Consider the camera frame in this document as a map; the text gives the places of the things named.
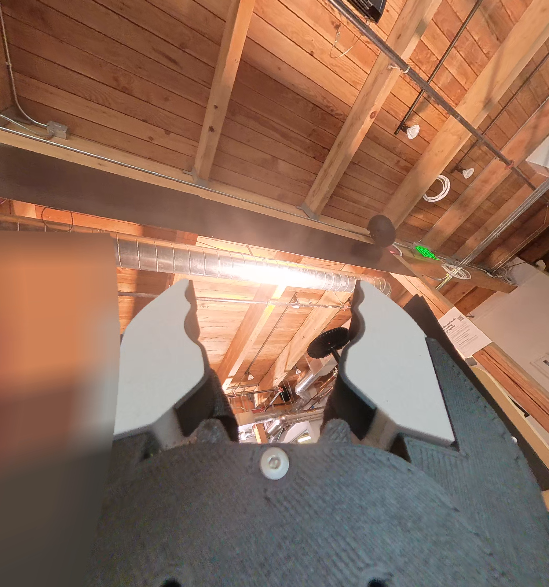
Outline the curved metal conduit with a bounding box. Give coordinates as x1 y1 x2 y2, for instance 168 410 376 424
0 0 50 129

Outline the grey metal strut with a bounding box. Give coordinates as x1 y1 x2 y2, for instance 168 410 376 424
435 158 549 290

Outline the black steel beam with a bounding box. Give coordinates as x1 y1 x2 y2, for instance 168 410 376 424
0 138 419 278

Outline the black lighting track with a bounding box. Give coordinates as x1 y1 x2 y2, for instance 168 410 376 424
395 0 483 135
453 32 549 174

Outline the black round disc stand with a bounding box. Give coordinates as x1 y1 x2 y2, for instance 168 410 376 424
307 327 353 359

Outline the white paper notice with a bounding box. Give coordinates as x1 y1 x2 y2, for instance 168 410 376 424
439 308 491 355

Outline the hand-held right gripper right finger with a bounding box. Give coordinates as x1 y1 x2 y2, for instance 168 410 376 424
338 281 456 451

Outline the black partition panel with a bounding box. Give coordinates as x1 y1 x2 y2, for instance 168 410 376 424
400 293 549 512

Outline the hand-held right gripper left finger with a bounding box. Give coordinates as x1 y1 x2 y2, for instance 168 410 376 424
113 278 209 451

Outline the narrow silver air duct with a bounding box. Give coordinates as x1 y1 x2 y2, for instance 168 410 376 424
238 367 339 441

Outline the ceiling sprinkler pipe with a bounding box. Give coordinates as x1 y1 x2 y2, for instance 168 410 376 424
336 0 549 212

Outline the black ceiling device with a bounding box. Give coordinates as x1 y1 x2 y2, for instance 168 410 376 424
329 0 387 23

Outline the black dome ceiling camera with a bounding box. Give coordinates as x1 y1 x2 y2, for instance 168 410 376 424
367 214 397 248

